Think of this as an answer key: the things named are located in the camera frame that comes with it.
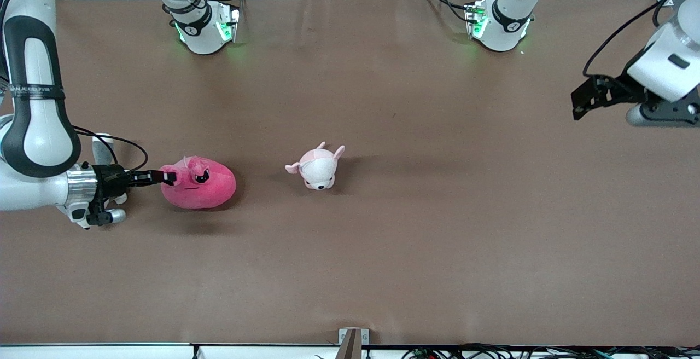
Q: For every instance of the metal table edge bracket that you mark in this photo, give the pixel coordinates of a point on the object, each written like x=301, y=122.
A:
x=353, y=342

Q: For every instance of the light pink dog plush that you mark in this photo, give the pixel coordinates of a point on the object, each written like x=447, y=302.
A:
x=318, y=170

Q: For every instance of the hot pink round plush toy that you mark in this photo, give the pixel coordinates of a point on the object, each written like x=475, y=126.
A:
x=208, y=189

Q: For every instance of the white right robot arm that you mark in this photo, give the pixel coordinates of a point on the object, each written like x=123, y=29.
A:
x=35, y=102

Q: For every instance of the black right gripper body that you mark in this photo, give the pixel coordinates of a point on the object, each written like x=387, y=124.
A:
x=110, y=177

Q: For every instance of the grey husky plush toy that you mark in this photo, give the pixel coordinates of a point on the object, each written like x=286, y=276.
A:
x=101, y=148

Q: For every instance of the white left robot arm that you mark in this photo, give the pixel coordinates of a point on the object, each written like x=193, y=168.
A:
x=506, y=28

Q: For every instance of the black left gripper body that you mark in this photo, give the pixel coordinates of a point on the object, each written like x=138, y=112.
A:
x=616, y=90

